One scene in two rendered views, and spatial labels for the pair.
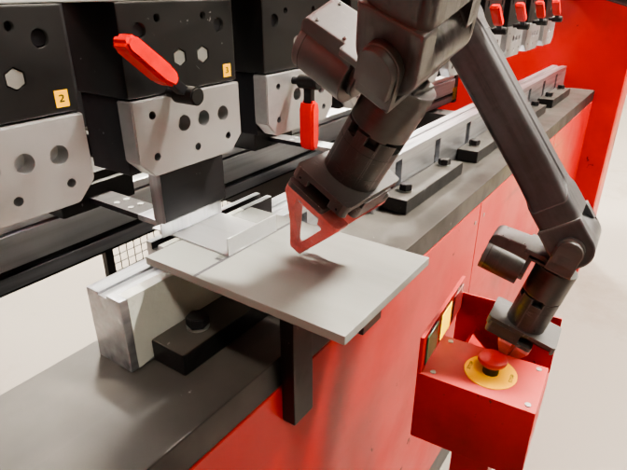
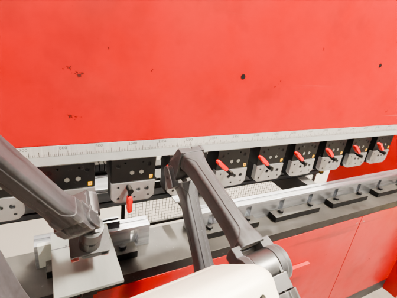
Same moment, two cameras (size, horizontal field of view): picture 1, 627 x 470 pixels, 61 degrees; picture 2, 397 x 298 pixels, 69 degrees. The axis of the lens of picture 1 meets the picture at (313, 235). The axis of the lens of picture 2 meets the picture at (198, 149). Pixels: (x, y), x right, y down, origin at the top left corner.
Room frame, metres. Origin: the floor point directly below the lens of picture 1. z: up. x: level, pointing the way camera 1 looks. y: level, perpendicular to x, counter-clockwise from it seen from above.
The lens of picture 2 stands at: (0.04, -0.54, 1.69)
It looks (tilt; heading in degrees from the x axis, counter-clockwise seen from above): 23 degrees down; 26
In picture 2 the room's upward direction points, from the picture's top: 8 degrees clockwise
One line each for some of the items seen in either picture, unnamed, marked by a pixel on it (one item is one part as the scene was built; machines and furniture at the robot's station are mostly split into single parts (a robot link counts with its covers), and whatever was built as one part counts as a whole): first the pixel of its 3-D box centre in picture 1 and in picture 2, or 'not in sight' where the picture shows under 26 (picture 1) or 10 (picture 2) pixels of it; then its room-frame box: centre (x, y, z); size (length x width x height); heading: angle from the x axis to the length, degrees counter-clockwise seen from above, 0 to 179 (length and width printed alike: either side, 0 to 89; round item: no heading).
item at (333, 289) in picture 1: (286, 260); (84, 256); (0.52, 0.03, 1.00); 0.26 x 0.18 x 0.01; 55
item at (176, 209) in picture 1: (189, 188); not in sight; (0.61, 0.15, 1.05); 0.10 x 0.02 x 0.10; 145
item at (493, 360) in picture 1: (491, 365); not in sight; (0.59, -0.25, 0.79); 0.04 x 0.04 x 0.04
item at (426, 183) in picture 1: (425, 184); (228, 227); (1.07, -0.24, 0.89); 0.30 x 0.05 x 0.03; 145
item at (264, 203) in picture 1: (215, 227); (90, 226); (0.64, 0.13, 0.99); 0.20 x 0.03 x 0.03; 145
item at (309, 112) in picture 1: (305, 112); (129, 198); (0.70, 0.01, 1.12); 0.04 x 0.02 x 0.10; 55
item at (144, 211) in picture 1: (107, 193); not in sight; (0.70, 0.29, 1.01); 0.26 x 0.12 x 0.05; 55
